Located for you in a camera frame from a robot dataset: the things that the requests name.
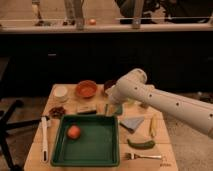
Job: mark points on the whiteboard eraser block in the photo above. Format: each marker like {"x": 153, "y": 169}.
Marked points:
{"x": 84, "y": 110}

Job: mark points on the light green plastic cup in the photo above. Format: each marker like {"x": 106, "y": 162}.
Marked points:
{"x": 131, "y": 102}

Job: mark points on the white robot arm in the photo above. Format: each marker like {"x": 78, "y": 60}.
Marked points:
{"x": 195, "y": 113}

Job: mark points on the white paper cup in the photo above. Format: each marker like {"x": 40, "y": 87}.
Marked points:
{"x": 60, "y": 93}

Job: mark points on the small orange ball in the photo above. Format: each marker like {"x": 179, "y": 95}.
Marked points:
{"x": 92, "y": 22}

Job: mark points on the green sponge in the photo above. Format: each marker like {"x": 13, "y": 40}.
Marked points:
{"x": 119, "y": 110}

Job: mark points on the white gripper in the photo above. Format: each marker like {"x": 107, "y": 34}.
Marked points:
{"x": 111, "y": 108}

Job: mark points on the black office chair base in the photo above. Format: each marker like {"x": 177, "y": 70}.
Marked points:
{"x": 5, "y": 126}

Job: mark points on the dark purple bowl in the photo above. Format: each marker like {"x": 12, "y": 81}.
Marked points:
{"x": 108, "y": 84}

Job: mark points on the yellow corn cob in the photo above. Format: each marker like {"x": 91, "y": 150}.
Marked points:
{"x": 153, "y": 126}

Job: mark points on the white handled knife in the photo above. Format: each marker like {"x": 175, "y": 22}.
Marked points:
{"x": 44, "y": 122}

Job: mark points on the grey folded cloth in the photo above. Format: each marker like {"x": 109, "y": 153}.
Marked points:
{"x": 132, "y": 124}

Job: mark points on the green plastic tray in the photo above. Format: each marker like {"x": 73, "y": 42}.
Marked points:
{"x": 97, "y": 146}

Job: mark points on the orange peach fruit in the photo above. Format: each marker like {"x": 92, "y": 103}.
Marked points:
{"x": 74, "y": 132}

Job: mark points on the orange bowl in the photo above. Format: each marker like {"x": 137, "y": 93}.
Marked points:
{"x": 86, "y": 89}

